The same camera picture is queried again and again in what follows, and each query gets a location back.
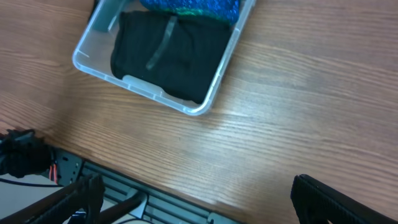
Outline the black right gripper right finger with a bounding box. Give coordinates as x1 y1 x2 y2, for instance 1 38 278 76
290 174 397 224

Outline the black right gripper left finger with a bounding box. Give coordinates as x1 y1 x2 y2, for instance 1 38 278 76
1 174 105 224

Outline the black cloth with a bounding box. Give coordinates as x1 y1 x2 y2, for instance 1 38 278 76
110 11 231 104

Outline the blue sparkly garment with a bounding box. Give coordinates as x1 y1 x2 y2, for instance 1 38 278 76
140 0 241 24

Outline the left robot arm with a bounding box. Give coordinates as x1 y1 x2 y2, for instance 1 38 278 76
1 129 54 178

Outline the clear plastic storage bin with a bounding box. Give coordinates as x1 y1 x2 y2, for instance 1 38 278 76
72 0 256 116

